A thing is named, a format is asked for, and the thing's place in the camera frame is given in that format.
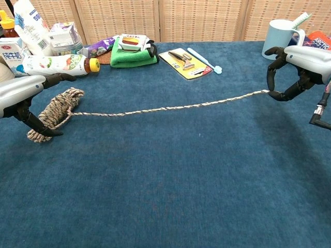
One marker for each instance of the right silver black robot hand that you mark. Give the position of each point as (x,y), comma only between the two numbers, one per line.
(310,60)

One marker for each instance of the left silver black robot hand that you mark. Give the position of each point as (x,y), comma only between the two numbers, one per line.
(15,93)

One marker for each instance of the beige bowl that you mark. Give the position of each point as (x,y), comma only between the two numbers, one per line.
(6,73)

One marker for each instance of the orange arctic package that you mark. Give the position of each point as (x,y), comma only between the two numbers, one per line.
(322,41)

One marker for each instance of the white milk carton red print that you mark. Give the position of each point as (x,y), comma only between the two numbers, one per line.
(11,55)

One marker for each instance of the green white toothbrush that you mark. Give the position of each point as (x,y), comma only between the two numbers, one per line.
(301,20)

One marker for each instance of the white labelled bottle yellow cap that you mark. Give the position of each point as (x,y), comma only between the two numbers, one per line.
(57,64)

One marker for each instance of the tall white plastic pouch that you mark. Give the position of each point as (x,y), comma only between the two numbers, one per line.
(31,31)

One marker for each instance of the clear plastic tub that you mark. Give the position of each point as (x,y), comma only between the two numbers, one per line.
(64,50)

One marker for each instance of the honey bottle with yellow cap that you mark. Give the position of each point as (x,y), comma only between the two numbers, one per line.
(7,28)

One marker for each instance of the small white purple carton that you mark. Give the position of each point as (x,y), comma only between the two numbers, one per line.
(63,34)

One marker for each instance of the purple snack packet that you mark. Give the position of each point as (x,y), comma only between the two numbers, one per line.
(99,47)

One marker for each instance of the brown round coaster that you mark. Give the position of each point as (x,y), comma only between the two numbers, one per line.
(104,59)

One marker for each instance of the light blue toothbrush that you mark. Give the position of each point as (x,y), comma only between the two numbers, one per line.
(204,60)

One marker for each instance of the peeler on yellow card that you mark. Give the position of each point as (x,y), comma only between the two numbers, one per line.
(192,73)

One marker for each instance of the green folded towel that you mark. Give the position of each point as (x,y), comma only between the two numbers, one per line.
(129,59)

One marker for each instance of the woven bamboo folding screen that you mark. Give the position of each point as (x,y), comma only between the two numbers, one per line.
(194,20)

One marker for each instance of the small white box red print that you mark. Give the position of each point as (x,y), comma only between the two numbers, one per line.
(130,42)

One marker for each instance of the blue table cloth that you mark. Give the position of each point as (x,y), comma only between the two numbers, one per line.
(165,180)

